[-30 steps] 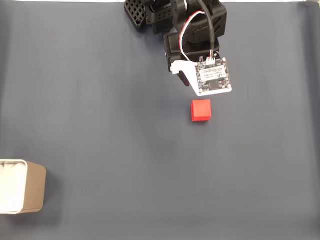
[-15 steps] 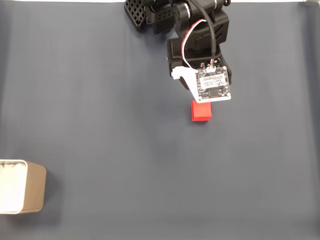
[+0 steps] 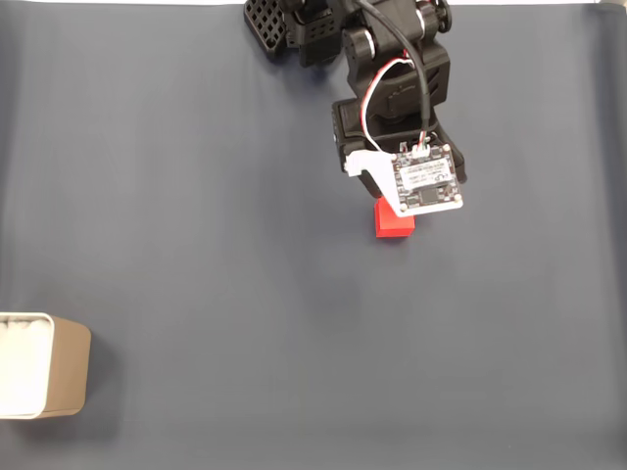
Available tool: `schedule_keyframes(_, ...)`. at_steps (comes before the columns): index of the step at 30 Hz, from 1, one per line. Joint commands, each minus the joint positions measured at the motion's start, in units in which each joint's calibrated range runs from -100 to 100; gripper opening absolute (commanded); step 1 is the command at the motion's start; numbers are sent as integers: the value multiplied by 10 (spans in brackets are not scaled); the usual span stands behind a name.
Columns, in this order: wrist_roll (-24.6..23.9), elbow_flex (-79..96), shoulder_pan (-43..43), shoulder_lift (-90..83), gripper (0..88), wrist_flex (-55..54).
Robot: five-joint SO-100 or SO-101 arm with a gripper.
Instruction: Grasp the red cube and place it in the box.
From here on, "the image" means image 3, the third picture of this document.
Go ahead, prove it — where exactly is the red cube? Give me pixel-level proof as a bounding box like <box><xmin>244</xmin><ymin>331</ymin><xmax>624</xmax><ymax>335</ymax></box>
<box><xmin>374</xmin><ymin>198</ymin><xmax>416</xmax><ymax>240</ymax></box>

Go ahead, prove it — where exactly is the tan box with white rim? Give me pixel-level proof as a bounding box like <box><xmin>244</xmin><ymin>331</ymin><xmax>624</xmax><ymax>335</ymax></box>
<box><xmin>0</xmin><ymin>311</ymin><xmax>93</xmax><ymax>421</ymax></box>

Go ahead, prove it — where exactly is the dark grey table mat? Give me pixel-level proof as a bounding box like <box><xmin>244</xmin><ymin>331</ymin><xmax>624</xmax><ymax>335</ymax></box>
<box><xmin>0</xmin><ymin>3</ymin><xmax>627</xmax><ymax>470</ymax></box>

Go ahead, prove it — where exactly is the white soft padding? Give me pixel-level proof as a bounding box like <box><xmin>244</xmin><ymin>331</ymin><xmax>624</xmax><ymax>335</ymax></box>
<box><xmin>0</xmin><ymin>316</ymin><xmax>51</xmax><ymax>415</ymax></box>

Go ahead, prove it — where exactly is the camera board on white bracket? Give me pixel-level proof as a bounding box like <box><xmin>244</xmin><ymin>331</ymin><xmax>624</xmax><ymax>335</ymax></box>
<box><xmin>344</xmin><ymin>145</ymin><xmax>465</xmax><ymax>218</ymax></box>

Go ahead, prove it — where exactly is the red white black servo wire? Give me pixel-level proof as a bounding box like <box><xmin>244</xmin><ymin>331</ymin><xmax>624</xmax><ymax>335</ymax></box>
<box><xmin>361</xmin><ymin>58</ymin><xmax>416</xmax><ymax>154</ymax></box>

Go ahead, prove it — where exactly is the black camera cable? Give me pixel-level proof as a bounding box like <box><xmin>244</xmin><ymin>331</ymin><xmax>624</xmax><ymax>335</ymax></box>
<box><xmin>356</xmin><ymin>0</ymin><xmax>433</xmax><ymax>146</ymax></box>

